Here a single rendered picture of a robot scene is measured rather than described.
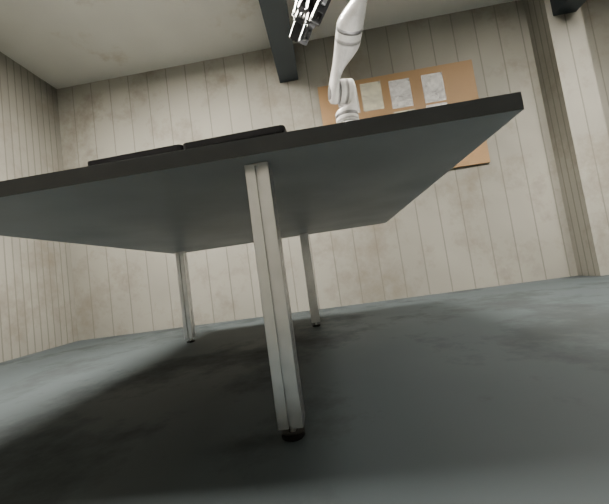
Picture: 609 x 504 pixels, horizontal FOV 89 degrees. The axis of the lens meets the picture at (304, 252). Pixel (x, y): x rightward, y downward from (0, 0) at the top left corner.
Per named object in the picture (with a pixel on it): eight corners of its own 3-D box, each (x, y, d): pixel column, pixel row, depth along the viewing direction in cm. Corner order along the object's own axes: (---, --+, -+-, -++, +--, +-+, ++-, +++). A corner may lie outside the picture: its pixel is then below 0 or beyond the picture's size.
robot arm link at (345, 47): (332, 23, 108) (358, 22, 109) (325, 96, 131) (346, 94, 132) (338, 36, 103) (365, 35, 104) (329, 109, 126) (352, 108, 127)
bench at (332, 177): (400, 313, 220) (384, 217, 225) (586, 426, 61) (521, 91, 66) (185, 340, 232) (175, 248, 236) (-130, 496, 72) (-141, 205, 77)
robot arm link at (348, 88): (350, 86, 131) (356, 125, 130) (328, 88, 130) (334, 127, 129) (356, 72, 122) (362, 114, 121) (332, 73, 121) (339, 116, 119)
